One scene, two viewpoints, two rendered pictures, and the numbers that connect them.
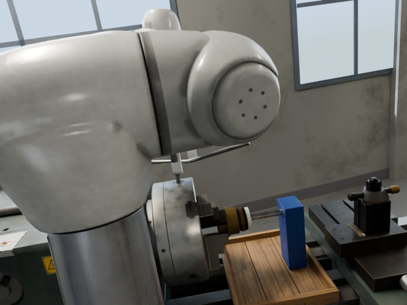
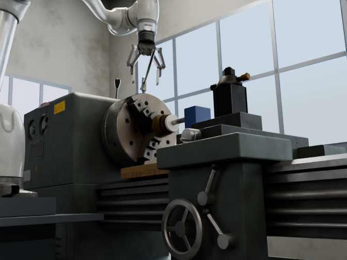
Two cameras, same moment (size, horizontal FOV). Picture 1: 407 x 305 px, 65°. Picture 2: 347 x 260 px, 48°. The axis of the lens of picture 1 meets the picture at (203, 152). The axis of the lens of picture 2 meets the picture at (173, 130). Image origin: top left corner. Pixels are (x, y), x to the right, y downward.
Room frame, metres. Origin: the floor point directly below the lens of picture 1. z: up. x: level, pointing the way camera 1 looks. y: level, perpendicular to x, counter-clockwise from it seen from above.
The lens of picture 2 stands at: (-0.03, -1.27, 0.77)
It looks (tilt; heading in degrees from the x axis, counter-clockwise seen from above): 11 degrees up; 51
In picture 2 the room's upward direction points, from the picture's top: 2 degrees counter-clockwise
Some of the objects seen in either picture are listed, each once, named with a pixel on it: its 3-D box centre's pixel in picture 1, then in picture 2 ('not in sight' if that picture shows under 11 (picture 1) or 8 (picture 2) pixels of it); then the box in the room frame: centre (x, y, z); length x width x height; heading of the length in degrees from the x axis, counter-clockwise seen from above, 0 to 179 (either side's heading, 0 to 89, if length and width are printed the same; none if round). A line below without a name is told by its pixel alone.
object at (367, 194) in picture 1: (373, 193); (229, 82); (0.83, -0.48, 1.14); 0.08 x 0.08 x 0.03
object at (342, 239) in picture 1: (364, 235); (225, 127); (0.83, -0.45, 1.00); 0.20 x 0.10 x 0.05; 93
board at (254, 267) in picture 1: (269, 265); (184, 172); (0.90, -0.16, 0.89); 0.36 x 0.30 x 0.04; 3
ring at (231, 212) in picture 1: (231, 220); (163, 125); (0.90, -0.05, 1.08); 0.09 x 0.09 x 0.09; 3
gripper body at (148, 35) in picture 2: not in sight; (146, 45); (0.90, 0.06, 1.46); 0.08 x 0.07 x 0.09; 155
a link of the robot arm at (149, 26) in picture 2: not in sight; (146, 30); (0.90, 0.06, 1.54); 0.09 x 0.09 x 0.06
